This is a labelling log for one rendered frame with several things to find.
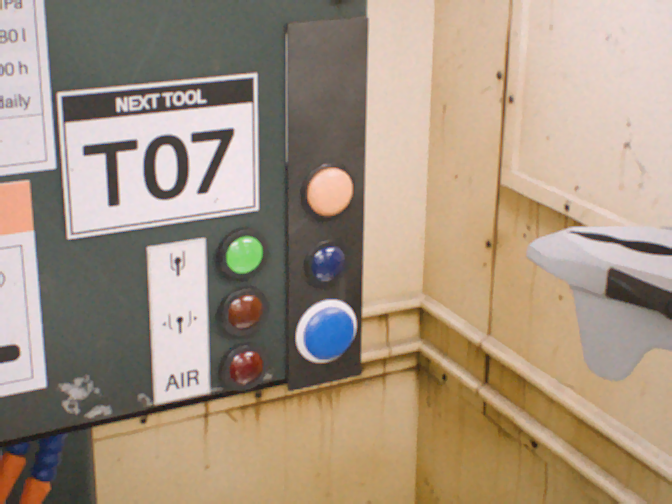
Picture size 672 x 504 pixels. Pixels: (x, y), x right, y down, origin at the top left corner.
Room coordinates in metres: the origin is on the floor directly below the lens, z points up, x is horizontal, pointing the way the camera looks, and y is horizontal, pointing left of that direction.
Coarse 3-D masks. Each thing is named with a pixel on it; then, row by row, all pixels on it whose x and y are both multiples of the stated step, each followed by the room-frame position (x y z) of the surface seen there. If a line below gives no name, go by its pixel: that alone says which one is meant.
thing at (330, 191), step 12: (312, 180) 0.59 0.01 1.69; (324, 180) 0.59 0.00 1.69; (336, 180) 0.59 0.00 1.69; (348, 180) 0.59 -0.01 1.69; (312, 192) 0.58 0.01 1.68; (324, 192) 0.59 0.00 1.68; (336, 192) 0.59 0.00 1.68; (348, 192) 0.59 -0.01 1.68; (312, 204) 0.58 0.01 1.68; (324, 204) 0.59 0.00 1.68; (336, 204) 0.59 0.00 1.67
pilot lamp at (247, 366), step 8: (248, 352) 0.57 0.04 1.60; (256, 352) 0.57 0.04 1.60; (240, 360) 0.57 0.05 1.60; (248, 360) 0.57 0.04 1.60; (256, 360) 0.57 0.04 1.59; (232, 368) 0.56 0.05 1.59; (240, 368) 0.56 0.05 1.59; (248, 368) 0.57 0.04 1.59; (256, 368) 0.57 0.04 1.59; (232, 376) 0.56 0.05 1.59; (240, 376) 0.56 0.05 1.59; (248, 376) 0.57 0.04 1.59; (256, 376) 0.57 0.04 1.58; (240, 384) 0.57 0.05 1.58; (248, 384) 0.57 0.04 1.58
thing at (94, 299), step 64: (64, 0) 0.53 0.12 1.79; (128, 0) 0.55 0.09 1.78; (192, 0) 0.56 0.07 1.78; (256, 0) 0.58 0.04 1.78; (320, 0) 0.59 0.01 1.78; (64, 64) 0.53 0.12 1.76; (128, 64) 0.55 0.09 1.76; (192, 64) 0.56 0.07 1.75; (256, 64) 0.58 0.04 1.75; (64, 256) 0.53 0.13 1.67; (128, 256) 0.55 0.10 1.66; (64, 320) 0.53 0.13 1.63; (128, 320) 0.54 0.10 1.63; (64, 384) 0.53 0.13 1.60; (128, 384) 0.54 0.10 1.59
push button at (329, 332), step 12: (324, 312) 0.59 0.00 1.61; (336, 312) 0.59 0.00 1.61; (312, 324) 0.58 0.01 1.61; (324, 324) 0.58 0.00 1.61; (336, 324) 0.59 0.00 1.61; (348, 324) 0.59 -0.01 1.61; (312, 336) 0.58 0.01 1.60; (324, 336) 0.58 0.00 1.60; (336, 336) 0.59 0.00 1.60; (348, 336) 0.59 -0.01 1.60; (312, 348) 0.58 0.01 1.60; (324, 348) 0.58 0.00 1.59; (336, 348) 0.59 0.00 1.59
